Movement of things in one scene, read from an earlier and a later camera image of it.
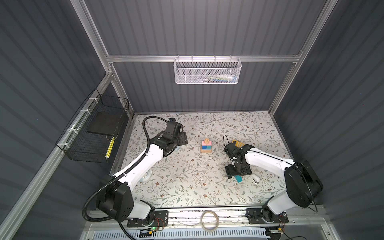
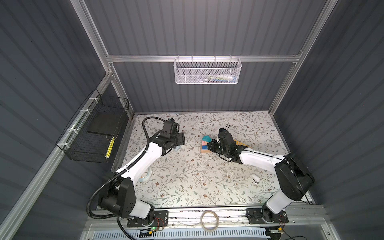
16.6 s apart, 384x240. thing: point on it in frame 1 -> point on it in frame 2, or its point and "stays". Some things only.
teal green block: (238, 178) -> (207, 138)
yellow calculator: (238, 144) stays
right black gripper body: (233, 169) -> (215, 147)
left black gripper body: (181, 139) stays
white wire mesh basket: (204, 71) stays
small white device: (255, 178) stays
